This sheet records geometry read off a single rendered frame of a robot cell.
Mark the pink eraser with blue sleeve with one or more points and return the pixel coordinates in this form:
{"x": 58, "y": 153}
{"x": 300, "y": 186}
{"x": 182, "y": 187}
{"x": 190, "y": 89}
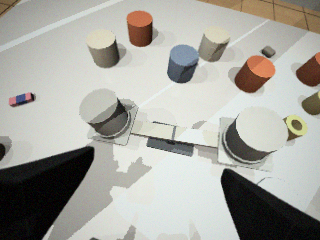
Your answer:
{"x": 21, "y": 99}

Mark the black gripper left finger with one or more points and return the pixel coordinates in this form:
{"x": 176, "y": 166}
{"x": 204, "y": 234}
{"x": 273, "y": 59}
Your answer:
{"x": 33, "y": 194}

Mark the brown cylinder with orange top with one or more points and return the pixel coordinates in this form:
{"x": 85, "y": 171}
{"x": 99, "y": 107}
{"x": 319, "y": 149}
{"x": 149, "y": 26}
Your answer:
{"x": 309, "y": 73}
{"x": 255, "y": 72}

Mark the tan roll of tape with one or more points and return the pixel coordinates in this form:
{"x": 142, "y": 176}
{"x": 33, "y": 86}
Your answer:
{"x": 2, "y": 151}

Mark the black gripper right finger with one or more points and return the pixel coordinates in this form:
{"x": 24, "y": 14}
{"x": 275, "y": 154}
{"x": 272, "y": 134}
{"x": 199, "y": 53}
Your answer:
{"x": 260, "y": 215}

